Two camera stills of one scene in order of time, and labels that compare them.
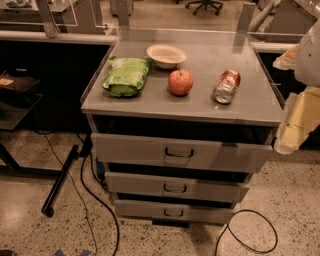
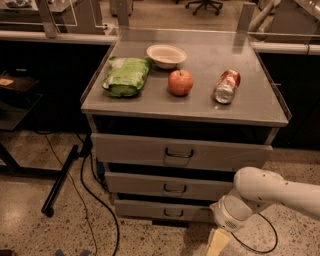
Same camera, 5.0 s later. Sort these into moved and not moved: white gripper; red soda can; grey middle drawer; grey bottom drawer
Moved: white gripper
Not moved: grey middle drawer; red soda can; grey bottom drawer
